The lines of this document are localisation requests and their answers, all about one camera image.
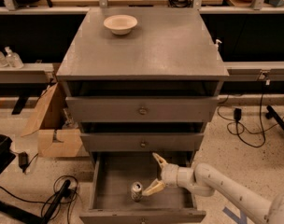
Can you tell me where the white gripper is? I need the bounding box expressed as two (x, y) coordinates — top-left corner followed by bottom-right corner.
(142, 152), (194, 196)

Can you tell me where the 7up soda can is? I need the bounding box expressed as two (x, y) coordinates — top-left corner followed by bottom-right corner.
(131, 182), (143, 202)

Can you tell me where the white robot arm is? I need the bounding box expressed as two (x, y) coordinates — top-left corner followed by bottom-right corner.
(142, 153), (284, 224)

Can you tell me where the grey bottom drawer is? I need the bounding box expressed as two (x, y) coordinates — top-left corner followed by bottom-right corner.
(79, 152), (206, 224)

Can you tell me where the grey drawer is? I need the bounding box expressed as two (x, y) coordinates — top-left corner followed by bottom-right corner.
(79, 152), (206, 224)
(81, 133), (204, 152)
(66, 97), (218, 122)

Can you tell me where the grey middle drawer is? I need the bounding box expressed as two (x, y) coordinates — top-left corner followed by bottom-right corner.
(81, 133), (204, 152)

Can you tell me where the grey wooden drawer cabinet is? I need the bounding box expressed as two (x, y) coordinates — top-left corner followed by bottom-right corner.
(55, 7), (230, 224)

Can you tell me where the grey top drawer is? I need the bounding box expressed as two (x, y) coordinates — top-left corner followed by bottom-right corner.
(66, 97), (218, 122)

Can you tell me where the black power adapter right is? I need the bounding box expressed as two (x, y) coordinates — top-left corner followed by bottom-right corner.
(234, 108), (242, 122)

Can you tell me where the black power adapter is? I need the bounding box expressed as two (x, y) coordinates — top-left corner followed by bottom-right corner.
(234, 108), (242, 122)
(18, 152), (28, 172)

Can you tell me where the brown cardboard box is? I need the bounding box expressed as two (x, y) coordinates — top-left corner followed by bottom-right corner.
(21, 83), (87, 158)

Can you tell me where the black stand leg right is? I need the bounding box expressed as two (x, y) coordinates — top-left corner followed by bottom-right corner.
(265, 105), (284, 131)

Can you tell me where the black stand leg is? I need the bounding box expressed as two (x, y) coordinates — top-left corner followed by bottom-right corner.
(265, 105), (284, 131)
(0, 180), (71, 224)

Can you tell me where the black power adapter left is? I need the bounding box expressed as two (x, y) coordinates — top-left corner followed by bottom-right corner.
(18, 152), (28, 172)

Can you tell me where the small white pump bottle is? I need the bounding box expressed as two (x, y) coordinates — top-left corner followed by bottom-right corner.
(215, 39), (222, 50)

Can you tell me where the white ceramic bowl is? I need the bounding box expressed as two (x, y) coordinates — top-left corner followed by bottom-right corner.
(104, 15), (137, 35)

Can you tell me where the black bin left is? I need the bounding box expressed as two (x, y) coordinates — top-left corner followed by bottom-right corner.
(0, 134), (15, 174)

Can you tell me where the black stand leg left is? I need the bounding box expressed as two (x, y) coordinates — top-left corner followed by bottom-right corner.
(0, 180), (71, 224)

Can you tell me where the clear sanitizer bottle right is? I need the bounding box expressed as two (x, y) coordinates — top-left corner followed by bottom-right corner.
(5, 47), (23, 69)

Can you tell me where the black coiled cable left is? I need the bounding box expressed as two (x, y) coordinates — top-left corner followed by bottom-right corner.
(0, 175), (80, 224)

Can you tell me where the black cable on floor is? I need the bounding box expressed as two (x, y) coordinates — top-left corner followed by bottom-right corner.
(216, 84), (284, 148)

